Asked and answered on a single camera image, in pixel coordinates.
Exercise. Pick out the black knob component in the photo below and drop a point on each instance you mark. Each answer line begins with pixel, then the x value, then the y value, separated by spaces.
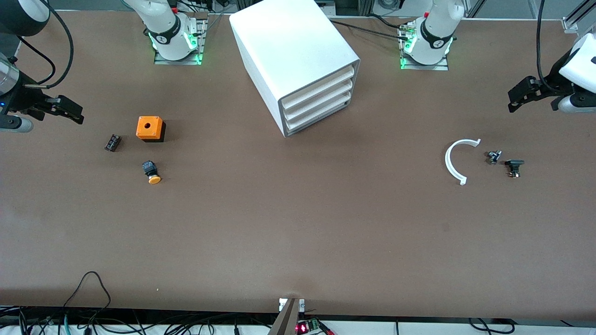
pixel 514 164

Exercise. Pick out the grey angled post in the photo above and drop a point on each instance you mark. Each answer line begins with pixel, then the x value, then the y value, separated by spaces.
pixel 286 321

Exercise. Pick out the small grey black component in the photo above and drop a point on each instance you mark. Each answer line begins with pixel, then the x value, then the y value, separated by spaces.
pixel 493 157

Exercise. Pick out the aluminium frame profile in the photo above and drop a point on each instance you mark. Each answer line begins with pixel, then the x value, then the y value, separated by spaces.
pixel 570 22

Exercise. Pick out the white curved plastic piece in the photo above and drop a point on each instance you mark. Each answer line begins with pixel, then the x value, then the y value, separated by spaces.
pixel 448 160

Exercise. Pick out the orange push button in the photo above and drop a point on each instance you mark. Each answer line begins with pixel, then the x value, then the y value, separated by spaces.
pixel 151 171

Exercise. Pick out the white table edge rail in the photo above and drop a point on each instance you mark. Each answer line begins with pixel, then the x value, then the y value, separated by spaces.
pixel 419 329

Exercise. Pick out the small white bracket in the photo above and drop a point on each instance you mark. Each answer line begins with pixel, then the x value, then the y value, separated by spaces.
pixel 282 304

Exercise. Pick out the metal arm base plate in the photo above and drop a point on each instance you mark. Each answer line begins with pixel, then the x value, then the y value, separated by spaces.
pixel 440 67
pixel 160 60

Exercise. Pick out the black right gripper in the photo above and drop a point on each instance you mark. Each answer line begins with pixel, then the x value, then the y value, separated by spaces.
pixel 19 98

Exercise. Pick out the red lit circuit module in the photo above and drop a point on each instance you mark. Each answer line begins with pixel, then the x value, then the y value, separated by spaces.
pixel 302 328

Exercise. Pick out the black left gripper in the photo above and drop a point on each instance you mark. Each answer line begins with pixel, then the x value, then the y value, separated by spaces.
pixel 552 80

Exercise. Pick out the orange box with hole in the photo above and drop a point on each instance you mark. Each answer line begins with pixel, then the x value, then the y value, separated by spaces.
pixel 148 128

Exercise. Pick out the small black contact block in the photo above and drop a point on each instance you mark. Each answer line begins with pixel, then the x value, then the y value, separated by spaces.
pixel 112 143

